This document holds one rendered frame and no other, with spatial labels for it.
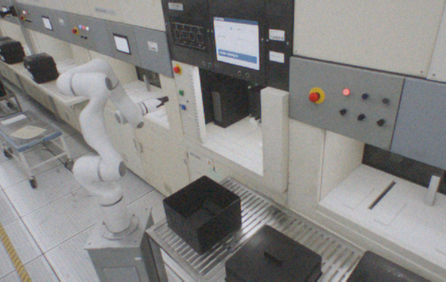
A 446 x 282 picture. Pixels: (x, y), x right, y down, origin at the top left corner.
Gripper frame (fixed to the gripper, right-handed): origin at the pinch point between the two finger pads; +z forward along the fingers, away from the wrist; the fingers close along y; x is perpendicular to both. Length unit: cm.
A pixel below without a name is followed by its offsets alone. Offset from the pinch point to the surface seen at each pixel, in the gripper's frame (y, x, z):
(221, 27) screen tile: 42, 43, 12
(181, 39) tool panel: 8.5, 34.1, 12.4
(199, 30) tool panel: 25.2, 40.2, 12.3
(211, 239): 74, -38, -33
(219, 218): 74, -30, -27
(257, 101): 26, -15, 54
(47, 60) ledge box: -233, -17, 4
